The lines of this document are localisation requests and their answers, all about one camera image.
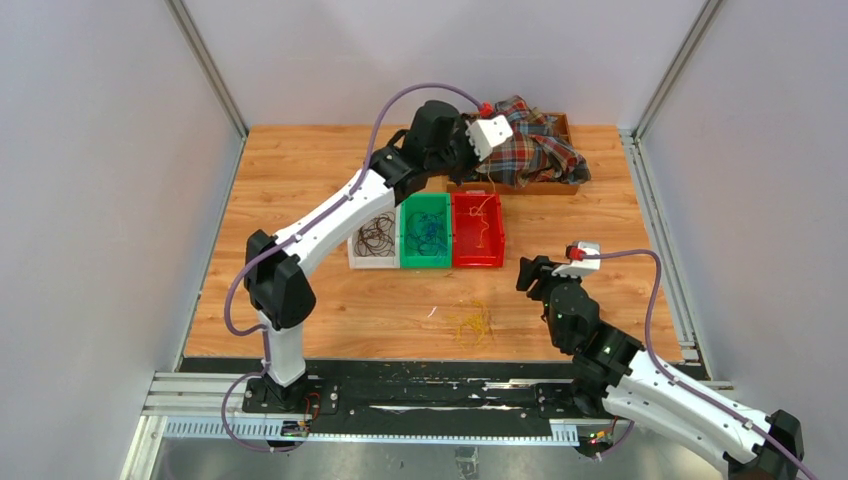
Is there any yellow cable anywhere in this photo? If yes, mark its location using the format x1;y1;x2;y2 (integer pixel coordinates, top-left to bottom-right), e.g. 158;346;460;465
466;158;498;250
447;301;497;351

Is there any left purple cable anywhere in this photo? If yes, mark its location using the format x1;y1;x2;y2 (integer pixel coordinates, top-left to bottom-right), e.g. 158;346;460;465
220;83;492;454

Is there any green plastic bin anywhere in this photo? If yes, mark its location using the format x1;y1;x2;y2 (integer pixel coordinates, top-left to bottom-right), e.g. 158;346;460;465
399;193;453;269

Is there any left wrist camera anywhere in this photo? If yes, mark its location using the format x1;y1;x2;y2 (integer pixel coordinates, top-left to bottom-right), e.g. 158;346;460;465
466;102;513;162

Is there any brown cable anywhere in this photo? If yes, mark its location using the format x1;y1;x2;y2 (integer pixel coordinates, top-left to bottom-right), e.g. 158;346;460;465
356;211;397;258

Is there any plaid shirt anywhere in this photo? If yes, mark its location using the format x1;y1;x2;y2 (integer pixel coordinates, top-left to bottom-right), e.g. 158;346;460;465
465;95;592;189

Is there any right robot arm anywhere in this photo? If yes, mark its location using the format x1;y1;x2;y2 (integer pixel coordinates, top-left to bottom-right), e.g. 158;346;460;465
516;247;813;479

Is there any white plastic bin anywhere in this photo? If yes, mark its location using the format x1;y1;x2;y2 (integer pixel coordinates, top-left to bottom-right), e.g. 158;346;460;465
346;208;400;270

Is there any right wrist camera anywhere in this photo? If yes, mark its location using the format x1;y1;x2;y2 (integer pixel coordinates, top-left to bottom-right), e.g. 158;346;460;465
553;241;601;278

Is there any red plastic bin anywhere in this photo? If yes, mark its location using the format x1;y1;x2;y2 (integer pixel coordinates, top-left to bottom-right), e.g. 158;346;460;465
451;192;505;268

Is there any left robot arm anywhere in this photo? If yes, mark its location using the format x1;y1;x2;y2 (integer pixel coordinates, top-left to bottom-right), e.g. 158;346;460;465
244;100;513;413

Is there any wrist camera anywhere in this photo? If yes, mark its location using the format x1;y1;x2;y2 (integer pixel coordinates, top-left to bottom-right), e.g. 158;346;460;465
553;241;601;278
466;102;513;162

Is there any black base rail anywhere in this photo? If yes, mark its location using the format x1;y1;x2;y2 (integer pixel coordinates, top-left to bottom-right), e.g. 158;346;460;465
241;359;628;439

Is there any wooden tray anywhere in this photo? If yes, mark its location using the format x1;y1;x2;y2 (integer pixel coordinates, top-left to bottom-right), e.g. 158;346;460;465
443;112;580;196

